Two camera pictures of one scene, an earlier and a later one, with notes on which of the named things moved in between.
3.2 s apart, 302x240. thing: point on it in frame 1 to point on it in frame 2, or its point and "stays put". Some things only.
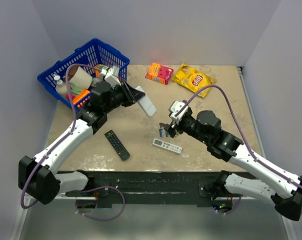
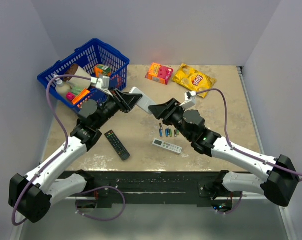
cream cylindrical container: [79, 76] stays put
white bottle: [60, 88] stays put
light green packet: [75, 90] stays put
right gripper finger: [172, 132] to [161, 111]
